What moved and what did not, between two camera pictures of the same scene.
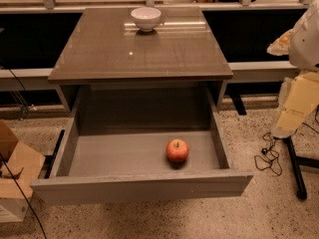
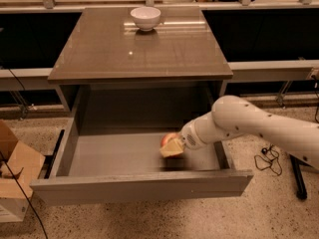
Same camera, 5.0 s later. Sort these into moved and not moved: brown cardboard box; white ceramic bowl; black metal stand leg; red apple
Moved: red apple
Not moved: white ceramic bowl; black metal stand leg; brown cardboard box
